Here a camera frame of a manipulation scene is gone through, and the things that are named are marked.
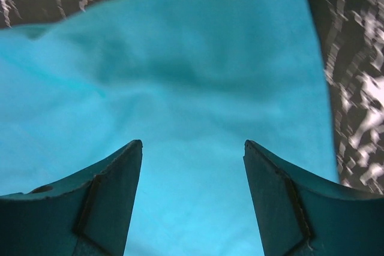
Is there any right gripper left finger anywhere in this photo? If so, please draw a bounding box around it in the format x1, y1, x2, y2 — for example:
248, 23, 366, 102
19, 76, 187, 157
1, 140, 143, 255

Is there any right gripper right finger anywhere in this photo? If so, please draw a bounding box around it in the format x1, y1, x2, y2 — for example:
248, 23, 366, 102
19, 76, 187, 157
244, 140, 383, 255

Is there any teal t shirt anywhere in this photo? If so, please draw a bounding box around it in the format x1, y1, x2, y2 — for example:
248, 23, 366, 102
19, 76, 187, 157
1, 0, 337, 255

